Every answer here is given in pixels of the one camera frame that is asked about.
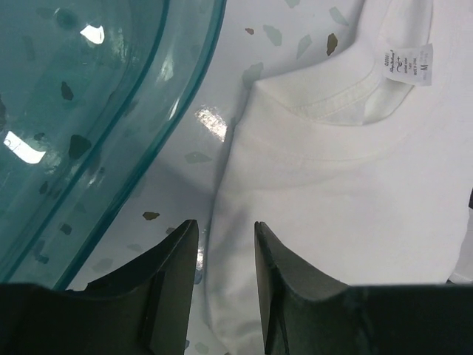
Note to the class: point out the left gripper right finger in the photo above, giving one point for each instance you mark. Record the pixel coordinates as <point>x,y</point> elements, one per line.
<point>304,311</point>

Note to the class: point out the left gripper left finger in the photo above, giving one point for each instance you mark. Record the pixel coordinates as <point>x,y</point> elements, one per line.
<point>142,307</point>

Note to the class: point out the teal transparent plastic bin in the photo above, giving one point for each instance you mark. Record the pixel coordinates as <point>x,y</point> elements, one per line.
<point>90,92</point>

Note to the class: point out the white printed t shirt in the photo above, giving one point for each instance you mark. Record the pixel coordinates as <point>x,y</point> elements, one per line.
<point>361,164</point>

